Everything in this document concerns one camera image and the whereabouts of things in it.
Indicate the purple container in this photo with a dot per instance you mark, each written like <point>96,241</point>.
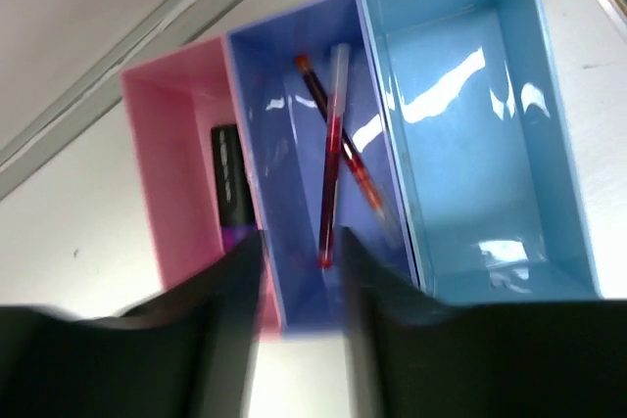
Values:
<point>284,141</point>

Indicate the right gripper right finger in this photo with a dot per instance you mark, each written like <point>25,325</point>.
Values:
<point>412,356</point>

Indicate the aluminium frame rail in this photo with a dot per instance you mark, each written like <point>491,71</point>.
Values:
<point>172,24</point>

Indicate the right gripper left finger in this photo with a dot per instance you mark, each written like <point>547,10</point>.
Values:
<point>184,353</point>

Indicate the light blue container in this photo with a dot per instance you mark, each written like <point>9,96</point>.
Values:
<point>476,126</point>

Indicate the red pen clear cap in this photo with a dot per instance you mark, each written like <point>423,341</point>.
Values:
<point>336,106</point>

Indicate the dark red pen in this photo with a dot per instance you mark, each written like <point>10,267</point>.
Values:
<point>351,155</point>

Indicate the pink container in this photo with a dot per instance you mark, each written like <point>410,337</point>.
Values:
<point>172,104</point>

